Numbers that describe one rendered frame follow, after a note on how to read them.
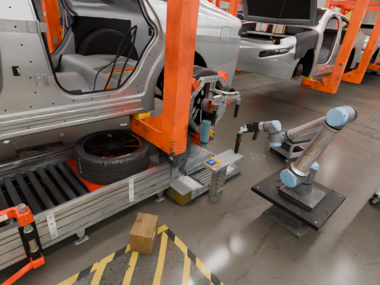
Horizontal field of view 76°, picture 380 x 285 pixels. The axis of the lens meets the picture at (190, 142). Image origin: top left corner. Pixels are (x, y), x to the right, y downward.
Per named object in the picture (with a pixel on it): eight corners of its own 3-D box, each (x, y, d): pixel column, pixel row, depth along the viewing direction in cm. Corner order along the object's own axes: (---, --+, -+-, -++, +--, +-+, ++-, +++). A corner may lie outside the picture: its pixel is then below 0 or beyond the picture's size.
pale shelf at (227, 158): (229, 151, 246) (229, 149, 244) (243, 158, 235) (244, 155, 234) (200, 165, 218) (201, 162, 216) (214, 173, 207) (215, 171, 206)
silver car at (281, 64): (297, 59, 855) (311, 7, 783) (356, 69, 741) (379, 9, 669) (202, 66, 533) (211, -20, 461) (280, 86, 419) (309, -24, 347)
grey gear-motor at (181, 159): (163, 159, 286) (164, 132, 270) (187, 176, 260) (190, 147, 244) (150, 164, 274) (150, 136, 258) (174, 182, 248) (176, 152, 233)
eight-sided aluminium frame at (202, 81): (218, 122, 270) (225, 73, 246) (223, 125, 266) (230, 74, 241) (182, 134, 235) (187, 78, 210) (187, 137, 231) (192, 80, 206)
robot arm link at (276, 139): (285, 145, 205) (283, 130, 204) (276, 147, 199) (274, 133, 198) (276, 145, 213) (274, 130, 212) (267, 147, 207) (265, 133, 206)
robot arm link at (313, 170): (317, 180, 207) (324, 163, 198) (305, 186, 198) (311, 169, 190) (301, 171, 218) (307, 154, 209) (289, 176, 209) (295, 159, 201)
